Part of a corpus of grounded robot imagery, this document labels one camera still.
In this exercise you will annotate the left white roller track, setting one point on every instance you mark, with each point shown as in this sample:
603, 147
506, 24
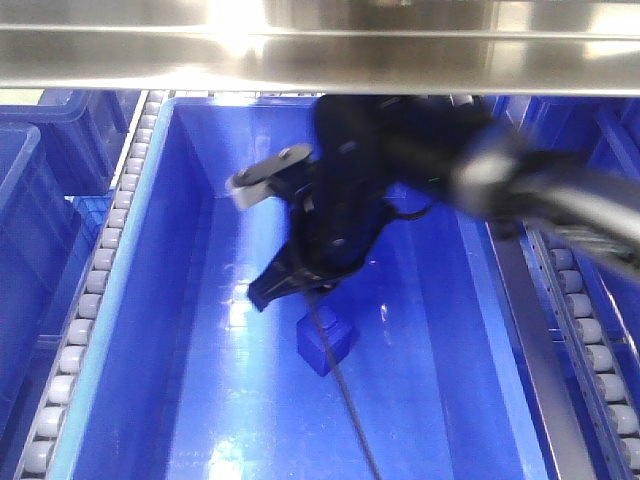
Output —
60, 416

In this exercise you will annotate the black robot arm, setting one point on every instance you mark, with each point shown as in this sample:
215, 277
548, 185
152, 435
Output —
458, 155

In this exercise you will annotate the blue block part with knob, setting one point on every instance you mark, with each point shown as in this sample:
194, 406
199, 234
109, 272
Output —
324, 338

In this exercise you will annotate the blue bin far right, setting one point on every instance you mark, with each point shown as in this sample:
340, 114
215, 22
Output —
604, 132

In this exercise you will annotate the large blue plastic bin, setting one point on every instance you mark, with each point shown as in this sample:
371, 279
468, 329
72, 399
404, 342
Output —
184, 379

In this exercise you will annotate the right white roller track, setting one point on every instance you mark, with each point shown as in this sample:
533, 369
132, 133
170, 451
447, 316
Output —
612, 412

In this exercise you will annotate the steel shelf top beam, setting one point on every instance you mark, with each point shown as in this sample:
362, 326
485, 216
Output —
412, 47

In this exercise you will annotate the blue bin far left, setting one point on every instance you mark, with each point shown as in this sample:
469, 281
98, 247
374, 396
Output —
65, 144

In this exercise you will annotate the steel divider rail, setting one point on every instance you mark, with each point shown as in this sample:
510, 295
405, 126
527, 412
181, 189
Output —
558, 429

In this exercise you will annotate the white roller track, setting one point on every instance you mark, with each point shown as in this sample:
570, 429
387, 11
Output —
612, 412
60, 416

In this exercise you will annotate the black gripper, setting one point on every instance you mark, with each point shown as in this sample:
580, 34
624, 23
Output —
334, 225

